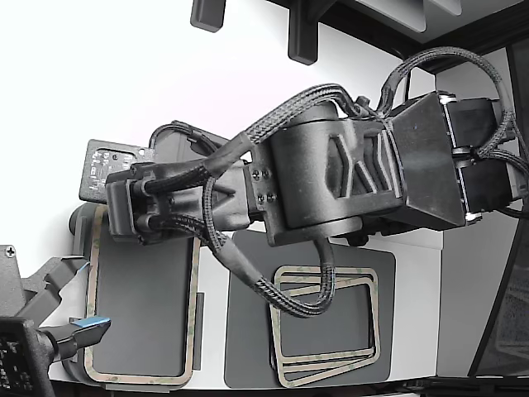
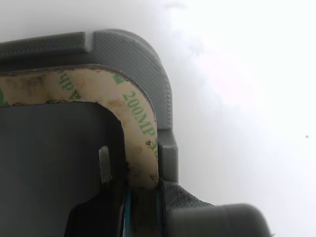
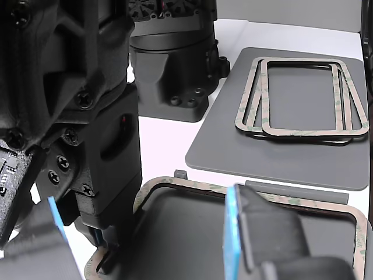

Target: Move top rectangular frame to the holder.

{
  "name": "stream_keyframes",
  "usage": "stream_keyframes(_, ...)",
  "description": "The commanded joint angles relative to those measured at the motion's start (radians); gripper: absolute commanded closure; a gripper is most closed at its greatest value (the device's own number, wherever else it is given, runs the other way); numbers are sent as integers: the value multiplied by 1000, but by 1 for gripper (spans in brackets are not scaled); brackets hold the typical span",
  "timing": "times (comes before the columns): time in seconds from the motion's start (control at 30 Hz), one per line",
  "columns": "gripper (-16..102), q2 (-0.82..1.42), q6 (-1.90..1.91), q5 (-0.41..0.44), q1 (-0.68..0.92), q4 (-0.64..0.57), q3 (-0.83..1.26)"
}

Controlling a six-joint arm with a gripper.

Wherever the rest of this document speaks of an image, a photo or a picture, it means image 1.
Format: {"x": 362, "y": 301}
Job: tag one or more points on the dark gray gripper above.
{"x": 12, "y": 355}

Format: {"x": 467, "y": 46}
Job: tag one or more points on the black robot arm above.
{"x": 310, "y": 178}

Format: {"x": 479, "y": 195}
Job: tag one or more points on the dark gray textured tray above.
{"x": 248, "y": 310}

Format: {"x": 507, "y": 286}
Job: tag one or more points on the gray frame holder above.
{"x": 140, "y": 297}

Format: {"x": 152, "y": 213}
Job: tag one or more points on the short black bracket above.
{"x": 206, "y": 14}

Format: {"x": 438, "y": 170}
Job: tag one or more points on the gray plate with printed label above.
{"x": 99, "y": 165}

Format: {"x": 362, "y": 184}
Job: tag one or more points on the dark overhead shelf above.
{"x": 372, "y": 25}

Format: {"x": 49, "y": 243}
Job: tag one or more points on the long black bracket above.
{"x": 303, "y": 33}

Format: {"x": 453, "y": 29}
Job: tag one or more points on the beige rectangular adhesive frame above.
{"x": 374, "y": 314}
{"x": 273, "y": 331}
{"x": 194, "y": 310}
{"x": 330, "y": 372}

